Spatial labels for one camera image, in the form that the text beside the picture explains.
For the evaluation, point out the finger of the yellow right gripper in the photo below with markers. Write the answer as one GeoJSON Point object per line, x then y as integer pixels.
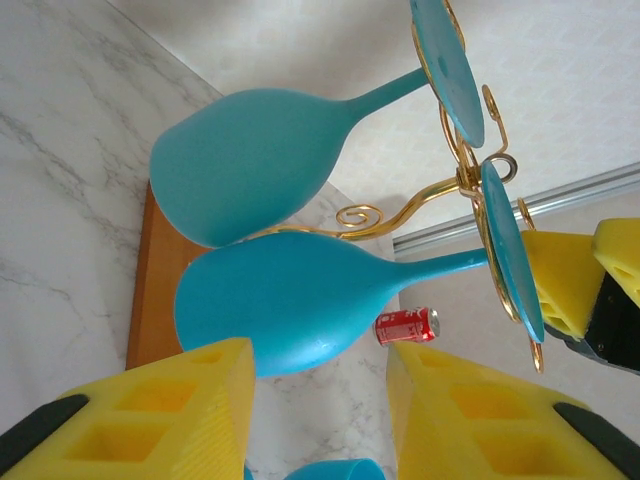
{"type": "Point", "coordinates": [560, 270]}
{"type": "Point", "coordinates": [622, 250]}

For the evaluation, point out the teal wine glass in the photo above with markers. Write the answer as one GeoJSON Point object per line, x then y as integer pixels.
{"type": "Point", "coordinates": [240, 165]}

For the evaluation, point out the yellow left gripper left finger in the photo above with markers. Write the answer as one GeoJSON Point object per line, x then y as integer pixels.
{"type": "Point", "coordinates": [150, 425]}

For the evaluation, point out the red soda can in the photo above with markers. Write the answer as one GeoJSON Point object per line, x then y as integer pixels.
{"type": "Point", "coordinates": [407, 327]}

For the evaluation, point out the blue wine glass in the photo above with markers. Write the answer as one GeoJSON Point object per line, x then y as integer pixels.
{"type": "Point", "coordinates": [330, 471]}
{"type": "Point", "coordinates": [280, 305]}

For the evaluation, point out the aluminium right frame post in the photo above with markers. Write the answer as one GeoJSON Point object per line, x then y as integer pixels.
{"type": "Point", "coordinates": [440, 235]}

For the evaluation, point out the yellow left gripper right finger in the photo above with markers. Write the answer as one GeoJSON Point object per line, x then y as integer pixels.
{"type": "Point", "coordinates": [475, 425]}

